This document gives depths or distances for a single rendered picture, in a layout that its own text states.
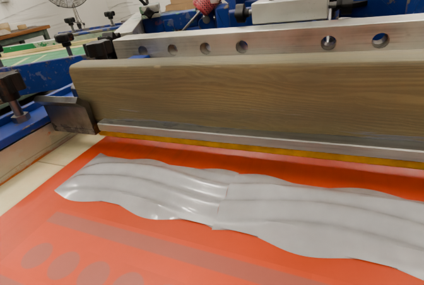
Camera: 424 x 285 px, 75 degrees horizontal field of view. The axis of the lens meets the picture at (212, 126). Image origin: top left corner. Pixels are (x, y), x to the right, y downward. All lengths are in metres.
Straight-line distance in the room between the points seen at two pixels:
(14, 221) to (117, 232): 0.11
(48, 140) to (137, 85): 0.16
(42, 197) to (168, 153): 0.13
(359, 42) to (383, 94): 0.24
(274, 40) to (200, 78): 0.24
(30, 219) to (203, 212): 0.16
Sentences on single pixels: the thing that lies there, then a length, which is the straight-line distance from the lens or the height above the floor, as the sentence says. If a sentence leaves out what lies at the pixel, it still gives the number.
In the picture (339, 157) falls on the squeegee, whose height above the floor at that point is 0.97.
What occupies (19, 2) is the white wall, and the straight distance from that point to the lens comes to 4.76.
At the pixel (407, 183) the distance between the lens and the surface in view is 0.29.
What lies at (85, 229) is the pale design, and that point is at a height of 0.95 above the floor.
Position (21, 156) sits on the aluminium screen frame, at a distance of 0.40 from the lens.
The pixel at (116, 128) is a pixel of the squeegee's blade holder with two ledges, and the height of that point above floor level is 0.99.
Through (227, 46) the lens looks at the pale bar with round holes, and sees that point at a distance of 0.50.
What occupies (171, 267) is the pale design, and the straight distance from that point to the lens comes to 0.22.
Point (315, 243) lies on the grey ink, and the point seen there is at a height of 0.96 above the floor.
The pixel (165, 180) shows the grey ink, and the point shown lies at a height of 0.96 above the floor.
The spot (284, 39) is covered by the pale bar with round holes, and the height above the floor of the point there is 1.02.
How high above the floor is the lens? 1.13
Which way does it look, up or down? 28 degrees down
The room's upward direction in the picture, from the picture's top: 9 degrees counter-clockwise
